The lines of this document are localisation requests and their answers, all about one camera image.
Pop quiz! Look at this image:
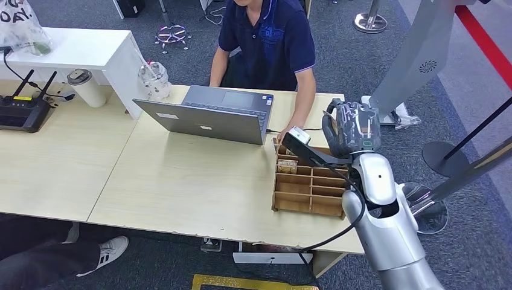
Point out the person's left hand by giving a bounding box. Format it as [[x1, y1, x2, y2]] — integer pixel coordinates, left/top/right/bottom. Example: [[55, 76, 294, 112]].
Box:
[[278, 119, 306, 143]]

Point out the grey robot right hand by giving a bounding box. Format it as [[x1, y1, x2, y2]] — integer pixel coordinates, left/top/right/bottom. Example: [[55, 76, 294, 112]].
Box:
[[321, 99, 382, 158]]

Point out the wooden compartment card organizer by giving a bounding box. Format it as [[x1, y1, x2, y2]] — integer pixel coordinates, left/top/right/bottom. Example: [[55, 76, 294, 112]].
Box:
[[271, 137, 350, 219]]

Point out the person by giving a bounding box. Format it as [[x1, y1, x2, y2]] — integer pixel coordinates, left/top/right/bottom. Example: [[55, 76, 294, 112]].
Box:
[[208, 0, 317, 143]]

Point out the person's leg in dark trousers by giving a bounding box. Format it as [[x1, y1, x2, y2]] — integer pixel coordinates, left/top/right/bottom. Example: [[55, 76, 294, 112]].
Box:
[[0, 214, 101, 290]]

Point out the crumpled clear plastic wrap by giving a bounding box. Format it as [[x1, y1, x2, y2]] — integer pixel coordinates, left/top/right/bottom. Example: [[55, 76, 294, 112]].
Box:
[[389, 103, 422, 131]]

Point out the grey laptop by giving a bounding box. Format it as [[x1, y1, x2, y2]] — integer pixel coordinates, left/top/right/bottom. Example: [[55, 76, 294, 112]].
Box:
[[132, 85, 275, 146]]

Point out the silver kiosk stand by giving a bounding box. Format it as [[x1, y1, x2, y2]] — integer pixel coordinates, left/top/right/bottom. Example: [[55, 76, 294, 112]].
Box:
[[359, 0, 478, 126]]

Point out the black stand with round base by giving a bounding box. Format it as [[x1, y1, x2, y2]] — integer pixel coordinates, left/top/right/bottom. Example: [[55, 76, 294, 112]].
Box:
[[421, 95, 512, 178]]

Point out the small chrome stanchion base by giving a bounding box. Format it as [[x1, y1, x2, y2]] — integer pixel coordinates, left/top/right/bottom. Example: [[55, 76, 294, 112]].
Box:
[[352, 0, 388, 34]]

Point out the chrome stanchion with round base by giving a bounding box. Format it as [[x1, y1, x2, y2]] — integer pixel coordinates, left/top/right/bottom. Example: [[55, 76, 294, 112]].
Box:
[[400, 135, 512, 236]]

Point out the white box under desk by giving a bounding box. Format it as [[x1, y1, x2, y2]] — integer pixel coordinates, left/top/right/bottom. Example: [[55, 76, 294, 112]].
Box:
[[232, 242, 314, 265]]

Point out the grey floor power strip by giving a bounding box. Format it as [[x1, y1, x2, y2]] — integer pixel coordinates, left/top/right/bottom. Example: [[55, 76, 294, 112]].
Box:
[[200, 237, 223, 253]]

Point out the chair star base with wheels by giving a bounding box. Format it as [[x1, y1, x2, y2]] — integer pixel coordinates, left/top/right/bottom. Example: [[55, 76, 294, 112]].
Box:
[[154, 0, 193, 55]]

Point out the red barrier belt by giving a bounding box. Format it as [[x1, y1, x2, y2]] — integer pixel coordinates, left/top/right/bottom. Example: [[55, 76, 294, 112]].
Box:
[[454, 4, 512, 91]]

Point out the black box on floor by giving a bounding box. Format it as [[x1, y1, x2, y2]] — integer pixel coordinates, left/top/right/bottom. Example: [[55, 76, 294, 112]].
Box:
[[111, 0, 146, 20]]

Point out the white cup with lid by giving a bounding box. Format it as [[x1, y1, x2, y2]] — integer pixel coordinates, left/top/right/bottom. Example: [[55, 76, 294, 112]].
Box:
[[66, 68, 108, 108]]

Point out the white sneaker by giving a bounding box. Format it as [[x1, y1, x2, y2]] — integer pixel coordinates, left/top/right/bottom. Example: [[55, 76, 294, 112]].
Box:
[[75, 236, 130, 278]]

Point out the white desk shelf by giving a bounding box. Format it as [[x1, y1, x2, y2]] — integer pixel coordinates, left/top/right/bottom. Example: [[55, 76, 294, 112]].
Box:
[[0, 27, 147, 120]]

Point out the black router with antennas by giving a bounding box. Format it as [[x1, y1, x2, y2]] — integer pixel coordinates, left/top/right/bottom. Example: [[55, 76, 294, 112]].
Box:
[[0, 69, 57, 134]]

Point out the clear printed plastic bag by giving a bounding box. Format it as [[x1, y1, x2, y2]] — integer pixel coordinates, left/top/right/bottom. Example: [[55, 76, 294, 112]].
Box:
[[0, 0, 53, 56]]

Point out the black laptop power cable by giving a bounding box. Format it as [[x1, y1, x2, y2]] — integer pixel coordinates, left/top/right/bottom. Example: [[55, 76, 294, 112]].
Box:
[[265, 127, 323, 135]]

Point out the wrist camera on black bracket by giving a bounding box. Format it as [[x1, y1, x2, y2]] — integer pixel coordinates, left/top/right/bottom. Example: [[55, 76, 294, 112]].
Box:
[[281, 126, 354, 166]]

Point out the white floor cable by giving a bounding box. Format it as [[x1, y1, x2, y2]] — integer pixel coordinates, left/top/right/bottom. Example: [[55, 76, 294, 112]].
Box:
[[203, 5, 227, 27]]

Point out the yellow floor frame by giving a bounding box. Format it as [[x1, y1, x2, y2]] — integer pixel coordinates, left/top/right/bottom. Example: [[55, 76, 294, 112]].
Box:
[[191, 274, 319, 290]]

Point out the black router cable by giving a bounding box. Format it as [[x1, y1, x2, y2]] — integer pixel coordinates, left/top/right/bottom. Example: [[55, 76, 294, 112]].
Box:
[[2, 47, 76, 102]]

